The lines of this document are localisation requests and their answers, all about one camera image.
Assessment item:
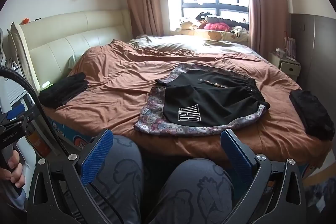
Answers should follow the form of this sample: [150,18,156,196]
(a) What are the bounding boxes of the red plush toy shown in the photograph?
[203,22,230,31]

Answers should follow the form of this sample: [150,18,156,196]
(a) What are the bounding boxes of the stack of black folded clothes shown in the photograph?
[39,72,90,109]

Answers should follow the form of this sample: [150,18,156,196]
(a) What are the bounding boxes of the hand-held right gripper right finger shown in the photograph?
[155,129,306,224]

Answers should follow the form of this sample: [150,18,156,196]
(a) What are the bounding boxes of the beige quilt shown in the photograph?
[126,34,265,62]

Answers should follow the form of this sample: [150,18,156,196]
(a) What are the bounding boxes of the light green pillow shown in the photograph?
[67,55,82,68]

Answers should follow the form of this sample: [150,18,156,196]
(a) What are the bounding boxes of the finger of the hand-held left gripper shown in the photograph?
[0,104,35,131]

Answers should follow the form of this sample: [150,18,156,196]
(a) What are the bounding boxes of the person's right leg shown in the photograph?
[147,158,235,224]

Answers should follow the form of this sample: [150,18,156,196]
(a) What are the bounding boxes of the orange box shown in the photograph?
[26,132,51,157]

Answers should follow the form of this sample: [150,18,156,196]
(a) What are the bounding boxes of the white louvered nightstand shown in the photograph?
[4,77,29,110]

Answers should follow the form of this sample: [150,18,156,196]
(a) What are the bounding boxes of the person's left leg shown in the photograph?
[87,135,144,224]

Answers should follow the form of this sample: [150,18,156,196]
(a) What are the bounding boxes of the black pants with patterned trim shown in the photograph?
[134,64,271,137]

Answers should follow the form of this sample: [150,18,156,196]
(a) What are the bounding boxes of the person's left hand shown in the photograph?
[0,154,26,189]

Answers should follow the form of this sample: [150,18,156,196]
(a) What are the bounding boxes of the black and white plush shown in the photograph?
[231,26,249,36]

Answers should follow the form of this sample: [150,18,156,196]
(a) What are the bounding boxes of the blue cartoon bed sheet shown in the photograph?
[50,119,93,151]

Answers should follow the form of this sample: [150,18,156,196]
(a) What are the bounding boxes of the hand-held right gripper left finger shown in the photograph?
[26,128,142,224]

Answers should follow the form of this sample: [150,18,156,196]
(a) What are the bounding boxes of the black cat plush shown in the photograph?
[196,12,217,21]

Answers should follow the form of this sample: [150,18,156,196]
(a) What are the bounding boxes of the dark grey plush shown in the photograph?
[206,15,249,29]

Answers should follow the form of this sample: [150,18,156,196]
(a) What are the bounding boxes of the person's leg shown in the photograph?
[147,158,235,224]
[87,135,144,224]

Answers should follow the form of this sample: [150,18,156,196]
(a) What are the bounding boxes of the brown blanket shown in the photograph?
[43,39,333,165]

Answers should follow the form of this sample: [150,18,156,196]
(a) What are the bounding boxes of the bear print cushion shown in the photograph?
[207,30,227,41]

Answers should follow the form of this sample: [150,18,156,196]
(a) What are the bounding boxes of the cream padded headboard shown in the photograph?
[10,10,133,91]

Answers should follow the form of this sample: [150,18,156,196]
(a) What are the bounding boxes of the cream bear plush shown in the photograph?
[178,18,202,31]

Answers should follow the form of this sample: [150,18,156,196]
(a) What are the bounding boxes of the beige nightstand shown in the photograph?
[268,52,301,81]

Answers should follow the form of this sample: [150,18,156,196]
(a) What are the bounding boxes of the white rack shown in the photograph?
[282,36,297,62]

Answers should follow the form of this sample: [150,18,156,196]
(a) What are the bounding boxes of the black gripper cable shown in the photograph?
[0,65,72,159]

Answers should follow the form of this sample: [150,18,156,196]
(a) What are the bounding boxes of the black folded garment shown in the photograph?
[289,89,336,141]

